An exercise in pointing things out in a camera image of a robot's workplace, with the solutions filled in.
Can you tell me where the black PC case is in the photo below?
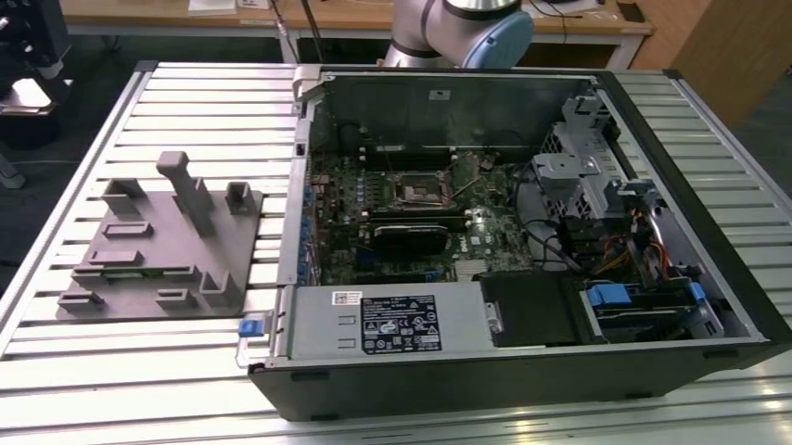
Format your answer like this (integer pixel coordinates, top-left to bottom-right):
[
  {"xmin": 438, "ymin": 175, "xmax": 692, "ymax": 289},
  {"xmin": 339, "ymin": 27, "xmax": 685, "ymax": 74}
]
[{"xmin": 244, "ymin": 63, "xmax": 792, "ymax": 424}]

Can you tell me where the wooden cabinet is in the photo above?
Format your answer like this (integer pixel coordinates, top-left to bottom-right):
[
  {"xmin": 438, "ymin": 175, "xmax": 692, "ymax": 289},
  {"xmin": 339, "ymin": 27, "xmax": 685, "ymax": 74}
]
[{"xmin": 633, "ymin": 0, "xmax": 792, "ymax": 129}]

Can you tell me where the black machine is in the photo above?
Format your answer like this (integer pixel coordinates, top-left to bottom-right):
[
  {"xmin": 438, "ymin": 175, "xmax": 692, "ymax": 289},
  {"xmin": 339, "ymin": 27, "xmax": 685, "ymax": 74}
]
[{"xmin": 0, "ymin": 0, "xmax": 75, "ymax": 150}]

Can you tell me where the black expansion slot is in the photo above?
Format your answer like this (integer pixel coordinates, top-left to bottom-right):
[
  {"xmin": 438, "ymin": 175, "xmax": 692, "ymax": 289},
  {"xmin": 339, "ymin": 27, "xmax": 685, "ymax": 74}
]
[{"xmin": 355, "ymin": 272, "xmax": 459, "ymax": 285}]

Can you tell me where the grey case handle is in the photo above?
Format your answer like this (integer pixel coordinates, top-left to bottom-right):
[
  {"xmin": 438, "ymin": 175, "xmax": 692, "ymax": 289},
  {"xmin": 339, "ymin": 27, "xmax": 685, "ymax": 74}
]
[{"xmin": 291, "ymin": 64, "xmax": 327, "ymax": 102}]

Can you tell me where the RAM stick with white label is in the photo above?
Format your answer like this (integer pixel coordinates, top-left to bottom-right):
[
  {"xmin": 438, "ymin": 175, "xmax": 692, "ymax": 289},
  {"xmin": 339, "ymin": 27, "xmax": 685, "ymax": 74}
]
[{"xmin": 362, "ymin": 143, "xmax": 453, "ymax": 157}]

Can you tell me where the blue case release latch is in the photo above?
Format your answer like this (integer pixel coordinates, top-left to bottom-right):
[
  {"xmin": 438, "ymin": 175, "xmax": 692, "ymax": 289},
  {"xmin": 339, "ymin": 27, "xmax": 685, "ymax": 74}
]
[{"xmin": 236, "ymin": 313, "xmax": 266, "ymax": 338}]

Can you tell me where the green motherboard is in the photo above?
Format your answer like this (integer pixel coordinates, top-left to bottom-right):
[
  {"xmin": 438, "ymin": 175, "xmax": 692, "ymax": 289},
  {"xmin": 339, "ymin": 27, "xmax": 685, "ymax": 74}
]
[{"xmin": 304, "ymin": 148, "xmax": 541, "ymax": 286}]

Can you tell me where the grey chair foot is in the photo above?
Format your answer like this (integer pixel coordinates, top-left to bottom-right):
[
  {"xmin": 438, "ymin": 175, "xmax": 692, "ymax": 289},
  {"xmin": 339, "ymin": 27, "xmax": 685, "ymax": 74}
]
[{"xmin": 0, "ymin": 152, "xmax": 27, "ymax": 190}]

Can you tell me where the grey parts rack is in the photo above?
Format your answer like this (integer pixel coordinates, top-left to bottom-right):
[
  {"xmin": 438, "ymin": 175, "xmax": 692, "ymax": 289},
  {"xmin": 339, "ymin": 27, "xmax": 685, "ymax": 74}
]
[{"xmin": 53, "ymin": 150, "xmax": 268, "ymax": 322}]

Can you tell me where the black RAM stick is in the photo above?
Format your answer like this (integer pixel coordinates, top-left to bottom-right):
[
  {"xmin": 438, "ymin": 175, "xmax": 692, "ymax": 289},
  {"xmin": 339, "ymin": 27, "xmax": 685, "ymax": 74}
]
[{"xmin": 364, "ymin": 207, "xmax": 466, "ymax": 218}]

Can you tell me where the silver chipset heatsink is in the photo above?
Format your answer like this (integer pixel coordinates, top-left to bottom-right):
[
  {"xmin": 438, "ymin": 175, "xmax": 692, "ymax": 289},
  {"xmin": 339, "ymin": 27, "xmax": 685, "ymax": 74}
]
[{"xmin": 453, "ymin": 259, "xmax": 495, "ymax": 283}]

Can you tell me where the grey plastic bracket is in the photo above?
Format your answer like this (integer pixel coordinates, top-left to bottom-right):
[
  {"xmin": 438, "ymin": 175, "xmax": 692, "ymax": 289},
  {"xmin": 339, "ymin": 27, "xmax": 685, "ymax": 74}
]
[{"xmin": 607, "ymin": 178, "xmax": 668, "ymax": 219}]

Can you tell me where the grey power supply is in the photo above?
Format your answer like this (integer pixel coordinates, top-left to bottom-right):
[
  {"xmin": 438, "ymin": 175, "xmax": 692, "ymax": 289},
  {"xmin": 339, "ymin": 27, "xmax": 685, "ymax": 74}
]
[{"xmin": 278, "ymin": 281, "xmax": 497, "ymax": 362}]

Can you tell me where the wooden desk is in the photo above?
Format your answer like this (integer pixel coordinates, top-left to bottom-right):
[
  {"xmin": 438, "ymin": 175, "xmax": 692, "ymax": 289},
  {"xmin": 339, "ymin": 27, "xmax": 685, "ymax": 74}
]
[{"xmin": 60, "ymin": 0, "xmax": 657, "ymax": 64}]

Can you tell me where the black graphics card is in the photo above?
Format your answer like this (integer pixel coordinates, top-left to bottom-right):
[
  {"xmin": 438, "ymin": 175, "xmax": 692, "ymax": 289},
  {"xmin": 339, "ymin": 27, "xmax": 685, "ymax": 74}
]
[{"xmin": 368, "ymin": 223, "xmax": 449, "ymax": 255}]

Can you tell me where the silver metal drive cage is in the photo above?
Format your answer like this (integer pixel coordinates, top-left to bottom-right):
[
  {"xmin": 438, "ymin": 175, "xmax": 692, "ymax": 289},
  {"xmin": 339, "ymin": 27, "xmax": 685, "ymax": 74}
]
[{"xmin": 530, "ymin": 95, "xmax": 624, "ymax": 222}]

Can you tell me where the CPU socket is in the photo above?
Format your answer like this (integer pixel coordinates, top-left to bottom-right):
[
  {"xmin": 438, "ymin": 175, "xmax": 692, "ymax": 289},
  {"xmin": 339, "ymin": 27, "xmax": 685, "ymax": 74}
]
[{"xmin": 391, "ymin": 170, "xmax": 454, "ymax": 209}]

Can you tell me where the blue disk carrier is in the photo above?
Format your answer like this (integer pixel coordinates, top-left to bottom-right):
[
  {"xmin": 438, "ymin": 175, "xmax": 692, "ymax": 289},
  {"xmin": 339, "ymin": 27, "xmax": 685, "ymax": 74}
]
[{"xmin": 583, "ymin": 282, "xmax": 696, "ymax": 325}]

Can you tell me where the coloured power wire bundle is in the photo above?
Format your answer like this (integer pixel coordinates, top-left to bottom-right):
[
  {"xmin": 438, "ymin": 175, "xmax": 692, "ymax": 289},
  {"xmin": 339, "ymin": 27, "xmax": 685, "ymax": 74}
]
[{"xmin": 590, "ymin": 231, "xmax": 676, "ymax": 282}]

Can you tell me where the black plastic shroud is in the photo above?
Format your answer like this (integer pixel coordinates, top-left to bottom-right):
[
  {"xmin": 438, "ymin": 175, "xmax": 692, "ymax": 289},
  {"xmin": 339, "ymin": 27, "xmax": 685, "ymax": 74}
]
[{"xmin": 479, "ymin": 272, "xmax": 598, "ymax": 349}]

